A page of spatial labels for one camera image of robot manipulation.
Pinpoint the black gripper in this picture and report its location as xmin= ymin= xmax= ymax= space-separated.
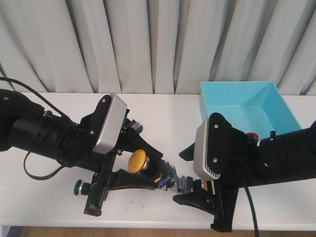
xmin=173 ymin=113 xmax=259 ymax=233
xmin=70 ymin=100 xmax=163 ymax=215

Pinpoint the yellow button picked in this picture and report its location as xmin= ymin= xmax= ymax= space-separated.
xmin=127 ymin=149 xmax=177 ymax=192

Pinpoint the red button placed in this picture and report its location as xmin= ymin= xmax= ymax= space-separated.
xmin=246 ymin=132 xmax=259 ymax=142

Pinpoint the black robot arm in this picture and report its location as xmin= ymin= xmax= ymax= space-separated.
xmin=0 ymin=89 xmax=167 ymax=216
xmin=173 ymin=113 xmax=316 ymax=232

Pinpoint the yellow button near box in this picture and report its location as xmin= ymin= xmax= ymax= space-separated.
xmin=177 ymin=176 xmax=208 ymax=194

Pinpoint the light blue plastic box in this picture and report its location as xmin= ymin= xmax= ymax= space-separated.
xmin=199 ymin=81 xmax=301 ymax=139

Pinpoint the red button lying on table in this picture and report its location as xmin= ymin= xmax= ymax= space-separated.
xmin=127 ymin=119 xmax=143 ymax=134

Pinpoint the green button at left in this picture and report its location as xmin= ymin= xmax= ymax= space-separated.
xmin=73 ymin=179 xmax=93 ymax=196

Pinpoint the white pleated curtain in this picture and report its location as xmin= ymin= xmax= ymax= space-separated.
xmin=0 ymin=0 xmax=316 ymax=95

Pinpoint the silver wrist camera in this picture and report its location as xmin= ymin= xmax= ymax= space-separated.
xmin=92 ymin=94 xmax=127 ymax=154
xmin=193 ymin=120 xmax=220 ymax=181

